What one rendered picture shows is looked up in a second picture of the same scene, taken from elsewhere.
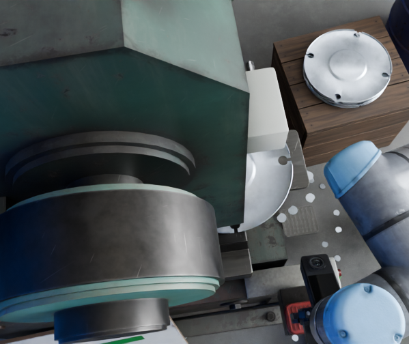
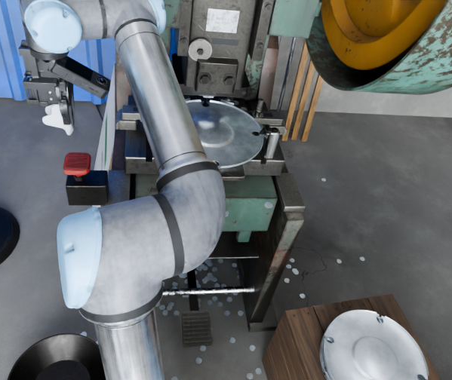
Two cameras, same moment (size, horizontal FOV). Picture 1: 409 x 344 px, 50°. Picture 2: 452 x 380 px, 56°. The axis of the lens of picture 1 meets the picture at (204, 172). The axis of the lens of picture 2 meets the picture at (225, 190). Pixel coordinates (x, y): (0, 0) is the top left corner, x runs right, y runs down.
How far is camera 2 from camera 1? 97 cm
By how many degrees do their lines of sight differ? 43
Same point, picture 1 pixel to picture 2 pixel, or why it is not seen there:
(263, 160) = (215, 151)
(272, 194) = not seen: hidden behind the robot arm
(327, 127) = (292, 332)
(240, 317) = not seen: hidden behind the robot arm
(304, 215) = (201, 333)
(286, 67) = (363, 301)
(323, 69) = (363, 331)
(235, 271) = (129, 148)
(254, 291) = (112, 174)
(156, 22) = not seen: outside the picture
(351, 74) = (362, 359)
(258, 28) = (436, 341)
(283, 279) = (118, 192)
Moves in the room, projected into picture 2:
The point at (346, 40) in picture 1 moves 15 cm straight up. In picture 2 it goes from (410, 363) to (437, 339)
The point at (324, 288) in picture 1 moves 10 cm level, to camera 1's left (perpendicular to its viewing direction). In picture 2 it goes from (79, 68) to (81, 44)
